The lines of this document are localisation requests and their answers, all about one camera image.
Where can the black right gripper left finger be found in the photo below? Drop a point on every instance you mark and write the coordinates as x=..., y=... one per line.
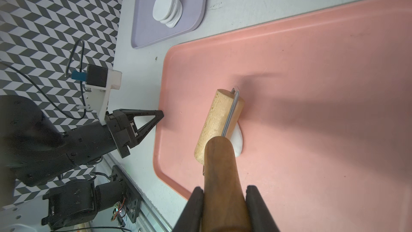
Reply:
x=191, y=216

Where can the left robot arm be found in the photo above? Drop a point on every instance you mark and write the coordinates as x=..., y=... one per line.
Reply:
x=35, y=152

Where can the wooden rolling pin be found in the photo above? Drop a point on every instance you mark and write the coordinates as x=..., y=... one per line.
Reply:
x=224, y=206

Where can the stack of white dumpling wrappers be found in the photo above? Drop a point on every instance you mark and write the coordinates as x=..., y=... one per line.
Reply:
x=167, y=12

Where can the pink cutting board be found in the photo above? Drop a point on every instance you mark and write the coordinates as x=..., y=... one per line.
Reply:
x=327, y=121

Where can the white dough piece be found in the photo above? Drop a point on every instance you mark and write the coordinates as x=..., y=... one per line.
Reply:
x=237, y=140

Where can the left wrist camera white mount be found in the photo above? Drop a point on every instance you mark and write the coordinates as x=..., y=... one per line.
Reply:
x=99, y=81

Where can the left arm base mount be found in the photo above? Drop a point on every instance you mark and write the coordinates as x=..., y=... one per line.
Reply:
x=79, y=201

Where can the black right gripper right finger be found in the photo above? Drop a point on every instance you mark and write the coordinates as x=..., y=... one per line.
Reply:
x=260, y=216

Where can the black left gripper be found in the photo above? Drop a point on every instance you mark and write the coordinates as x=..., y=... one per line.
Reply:
x=124, y=131

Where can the purple plastic tray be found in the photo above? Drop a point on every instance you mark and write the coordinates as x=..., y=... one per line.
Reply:
x=147, y=31

